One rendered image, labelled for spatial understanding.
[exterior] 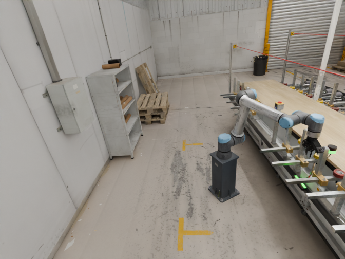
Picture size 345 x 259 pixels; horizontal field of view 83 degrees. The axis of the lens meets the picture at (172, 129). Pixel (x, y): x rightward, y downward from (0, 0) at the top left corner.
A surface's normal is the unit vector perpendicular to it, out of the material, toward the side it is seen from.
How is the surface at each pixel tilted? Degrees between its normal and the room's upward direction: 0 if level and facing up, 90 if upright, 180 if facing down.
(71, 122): 90
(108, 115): 90
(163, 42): 90
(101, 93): 90
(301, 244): 0
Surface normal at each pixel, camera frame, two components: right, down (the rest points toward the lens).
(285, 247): -0.11, -0.88
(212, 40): -0.07, 0.47
